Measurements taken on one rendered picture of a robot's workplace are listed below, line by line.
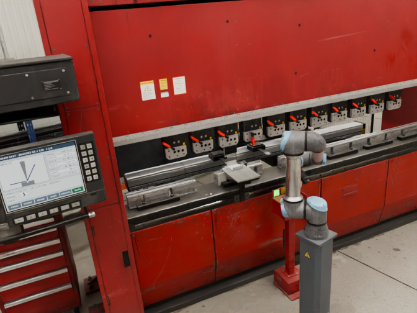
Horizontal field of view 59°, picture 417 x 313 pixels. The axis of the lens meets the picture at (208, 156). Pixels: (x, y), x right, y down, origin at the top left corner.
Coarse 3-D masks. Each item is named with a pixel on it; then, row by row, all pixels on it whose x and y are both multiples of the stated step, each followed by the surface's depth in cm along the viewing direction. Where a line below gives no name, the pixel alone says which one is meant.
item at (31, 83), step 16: (0, 64) 154; (16, 64) 152; (32, 64) 156; (48, 64) 158; (64, 64) 161; (0, 80) 151; (16, 80) 154; (32, 80) 157; (48, 80) 159; (64, 80) 163; (0, 96) 153; (16, 96) 155; (32, 96) 158; (48, 96) 161; (64, 96) 165; (0, 112) 155; (0, 208) 174; (0, 224) 176; (16, 240) 182
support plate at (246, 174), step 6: (228, 168) 272; (246, 168) 270; (228, 174) 263; (234, 174) 262; (240, 174) 261; (246, 174) 260; (252, 174) 260; (258, 174) 259; (240, 180) 252; (246, 180) 252
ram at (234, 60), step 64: (256, 0) 242; (320, 0) 261; (384, 0) 282; (128, 64) 222; (192, 64) 238; (256, 64) 256; (320, 64) 277; (384, 64) 302; (128, 128) 234; (192, 128) 251
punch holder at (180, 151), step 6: (162, 138) 249; (168, 138) 246; (174, 138) 248; (180, 138) 250; (162, 144) 252; (168, 144) 247; (174, 144) 249; (180, 144) 251; (168, 150) 248; (174, 150) 250; (180, 150) 252; (186, 150) 254; (168, 156) 250; (174, 156) 252; (180, 156) 253
